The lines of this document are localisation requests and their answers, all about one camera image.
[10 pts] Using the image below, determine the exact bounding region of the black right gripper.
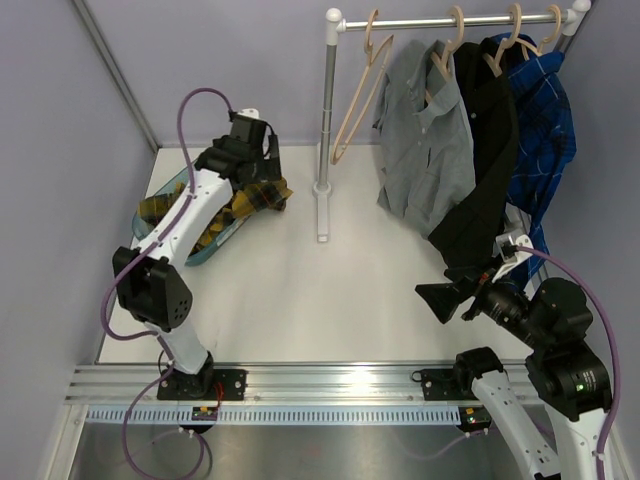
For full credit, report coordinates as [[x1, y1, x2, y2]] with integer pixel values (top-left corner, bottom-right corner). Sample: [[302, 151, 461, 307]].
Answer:
[[416, 251, 550, 349]]

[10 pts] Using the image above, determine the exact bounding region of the yellow plaid shirt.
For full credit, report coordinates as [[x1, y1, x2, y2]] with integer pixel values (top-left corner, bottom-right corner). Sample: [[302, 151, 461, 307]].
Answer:
[[134, 172, 293, 255]]

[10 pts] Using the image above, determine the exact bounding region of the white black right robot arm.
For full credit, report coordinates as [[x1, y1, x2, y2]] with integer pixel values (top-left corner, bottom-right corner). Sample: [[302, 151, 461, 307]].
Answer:
[[413, 272, 613, 479]]

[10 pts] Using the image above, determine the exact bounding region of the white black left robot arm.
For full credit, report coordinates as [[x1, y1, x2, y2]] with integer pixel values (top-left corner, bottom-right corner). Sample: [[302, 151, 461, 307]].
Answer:
[[112, 109, 292, 400]]

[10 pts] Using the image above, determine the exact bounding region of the black shirt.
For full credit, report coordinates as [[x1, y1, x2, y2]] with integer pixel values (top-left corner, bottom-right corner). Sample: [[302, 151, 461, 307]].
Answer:
[[428, 38, 519, 269]]

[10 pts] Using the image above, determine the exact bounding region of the grey shirt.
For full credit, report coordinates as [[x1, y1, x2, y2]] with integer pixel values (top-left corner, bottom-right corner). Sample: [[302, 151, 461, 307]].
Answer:
[[373, 40, 476, 238]]

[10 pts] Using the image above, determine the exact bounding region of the blue plaid shirt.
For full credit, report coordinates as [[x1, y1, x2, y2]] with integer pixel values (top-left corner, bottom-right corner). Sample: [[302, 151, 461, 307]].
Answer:
[[492, 32, 577, 291]]

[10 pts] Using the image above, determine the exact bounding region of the wooden hanger of grey shirt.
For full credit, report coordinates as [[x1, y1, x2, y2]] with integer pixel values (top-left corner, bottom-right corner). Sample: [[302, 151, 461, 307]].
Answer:
[[430, 5, 465, 84]]

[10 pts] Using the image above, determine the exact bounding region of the wooden hanger of black shirt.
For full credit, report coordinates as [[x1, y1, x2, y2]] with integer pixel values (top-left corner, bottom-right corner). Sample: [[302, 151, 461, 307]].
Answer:
[[483, 3, 522, 78]]

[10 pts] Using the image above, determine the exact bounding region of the wooden hanger of blue shirt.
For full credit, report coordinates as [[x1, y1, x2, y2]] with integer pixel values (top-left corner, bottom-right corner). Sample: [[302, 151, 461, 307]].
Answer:
[[514, 3, 563, 59]]

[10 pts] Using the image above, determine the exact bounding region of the white metal clothes rack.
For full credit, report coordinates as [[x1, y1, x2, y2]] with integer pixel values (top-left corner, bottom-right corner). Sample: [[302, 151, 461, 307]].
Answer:
[[312, 1, 594, 244]]

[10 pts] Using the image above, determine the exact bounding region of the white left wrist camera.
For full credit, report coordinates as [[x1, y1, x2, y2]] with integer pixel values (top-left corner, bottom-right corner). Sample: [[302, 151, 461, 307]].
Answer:
[[237, 108, 260, 119]]

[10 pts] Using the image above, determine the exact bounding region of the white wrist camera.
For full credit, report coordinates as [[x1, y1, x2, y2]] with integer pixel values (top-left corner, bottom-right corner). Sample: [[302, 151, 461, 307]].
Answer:
[[237, 108, 260, 119], [492, 231, 533, 283]]

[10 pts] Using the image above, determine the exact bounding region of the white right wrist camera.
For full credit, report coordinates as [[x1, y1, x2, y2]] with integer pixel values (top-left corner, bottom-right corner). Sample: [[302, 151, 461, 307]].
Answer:
[[492, 231, 533, 283]]

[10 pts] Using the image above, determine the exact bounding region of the purple cable under right base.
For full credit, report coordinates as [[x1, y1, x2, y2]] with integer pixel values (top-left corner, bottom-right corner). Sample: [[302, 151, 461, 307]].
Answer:
[[399, 424, 501, 461]]

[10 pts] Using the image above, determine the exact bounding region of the aluminium mounting rail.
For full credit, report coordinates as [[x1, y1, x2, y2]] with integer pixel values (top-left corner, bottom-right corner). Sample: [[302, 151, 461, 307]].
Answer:
[[64, 362, 609, 404]]

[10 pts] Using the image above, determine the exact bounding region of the white slotted cable duct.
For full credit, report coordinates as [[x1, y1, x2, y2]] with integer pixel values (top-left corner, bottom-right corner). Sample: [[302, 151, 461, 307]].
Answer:
[[87, 404, 464, 425]]

